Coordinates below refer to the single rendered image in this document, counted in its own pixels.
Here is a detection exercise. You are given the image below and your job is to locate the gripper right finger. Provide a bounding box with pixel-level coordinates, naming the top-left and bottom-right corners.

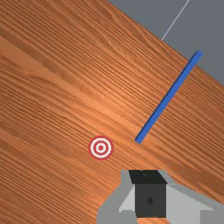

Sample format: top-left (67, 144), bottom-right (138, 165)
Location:
top-left (150, 169), bottom-right (224, 224)

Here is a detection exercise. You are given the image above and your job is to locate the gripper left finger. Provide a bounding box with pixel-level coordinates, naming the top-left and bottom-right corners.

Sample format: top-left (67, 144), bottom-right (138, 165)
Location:
top-left (96, 169), bottom-right (151, 224)

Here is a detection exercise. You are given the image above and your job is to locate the long blue stick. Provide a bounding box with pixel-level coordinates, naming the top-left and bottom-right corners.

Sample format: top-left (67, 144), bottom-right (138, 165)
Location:
top-left (134, 50), bottom-right (204, 145)

